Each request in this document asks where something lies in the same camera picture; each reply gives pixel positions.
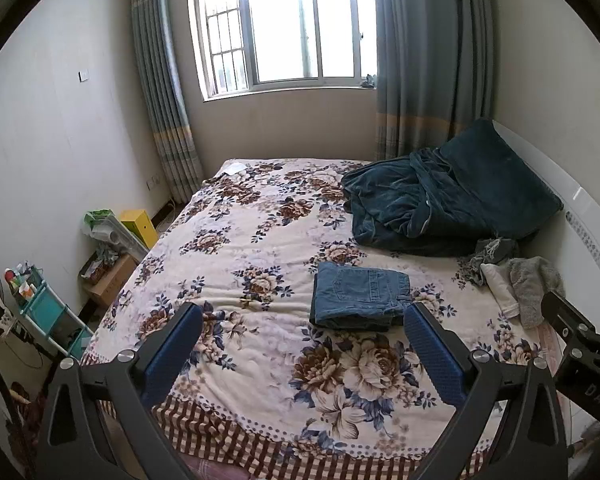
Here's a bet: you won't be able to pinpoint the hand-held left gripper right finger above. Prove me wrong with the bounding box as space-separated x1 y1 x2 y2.
404 302 568 480

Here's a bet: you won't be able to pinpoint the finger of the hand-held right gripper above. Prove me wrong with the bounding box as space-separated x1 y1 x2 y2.
541 290 600 356

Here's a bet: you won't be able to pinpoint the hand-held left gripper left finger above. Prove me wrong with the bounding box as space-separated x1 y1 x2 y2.
36 302 204 480

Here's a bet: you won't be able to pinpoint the blue denim pants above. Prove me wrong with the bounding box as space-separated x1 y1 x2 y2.
309 261 413 332

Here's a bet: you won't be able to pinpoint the grey fuzzy cloth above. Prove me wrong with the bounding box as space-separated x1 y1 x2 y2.
509 256 566 330

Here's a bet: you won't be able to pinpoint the white folded cloth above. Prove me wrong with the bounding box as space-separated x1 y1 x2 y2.
480 262 521 320

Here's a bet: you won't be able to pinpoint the grey green crumpled cloth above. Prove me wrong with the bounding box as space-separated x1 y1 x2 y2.
467 237 521 286

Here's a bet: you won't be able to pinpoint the brown cardboard box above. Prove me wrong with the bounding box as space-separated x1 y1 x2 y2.
80 252 140 308

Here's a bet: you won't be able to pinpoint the white bed headboard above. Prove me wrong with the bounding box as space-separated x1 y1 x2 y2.
492 119 600 301

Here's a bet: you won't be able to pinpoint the pink bed sheet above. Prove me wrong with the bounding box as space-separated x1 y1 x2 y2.
182 457 246 480

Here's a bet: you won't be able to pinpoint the yellow box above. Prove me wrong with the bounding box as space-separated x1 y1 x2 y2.
120 209 159 249

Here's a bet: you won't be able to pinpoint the teal storage cart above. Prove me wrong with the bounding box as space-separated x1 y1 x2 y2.
5 262 95 361

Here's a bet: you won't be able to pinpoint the green white plastic bag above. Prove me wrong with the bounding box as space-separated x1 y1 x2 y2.
83 209 148 261

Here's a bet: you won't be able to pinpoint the floral printed bed blanket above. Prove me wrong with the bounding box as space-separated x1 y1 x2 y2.
80 157 571 480

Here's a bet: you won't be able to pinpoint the dark teal quilt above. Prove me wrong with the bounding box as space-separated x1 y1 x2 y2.
341 147 531 257

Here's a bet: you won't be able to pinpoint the red patterned cloth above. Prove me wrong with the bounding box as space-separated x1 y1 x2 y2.
7 380 47 476

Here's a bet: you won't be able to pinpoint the dark teal pillow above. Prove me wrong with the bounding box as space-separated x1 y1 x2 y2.
437 118 565 241

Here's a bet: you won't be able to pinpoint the blue grey striped curtain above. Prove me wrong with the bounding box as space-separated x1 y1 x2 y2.
371 0 496 161
130 0 204 204

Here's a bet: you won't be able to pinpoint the window with white frame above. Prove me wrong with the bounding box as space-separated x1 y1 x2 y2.
185 0 378 103

